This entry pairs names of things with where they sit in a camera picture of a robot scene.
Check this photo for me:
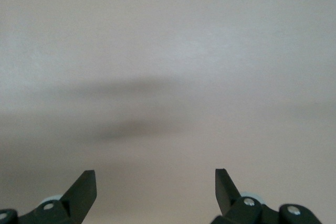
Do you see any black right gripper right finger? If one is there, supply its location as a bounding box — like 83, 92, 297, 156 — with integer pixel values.
209, 168, 323, 224

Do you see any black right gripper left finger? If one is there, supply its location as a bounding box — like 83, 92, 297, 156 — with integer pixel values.
0, 170, 98, 224

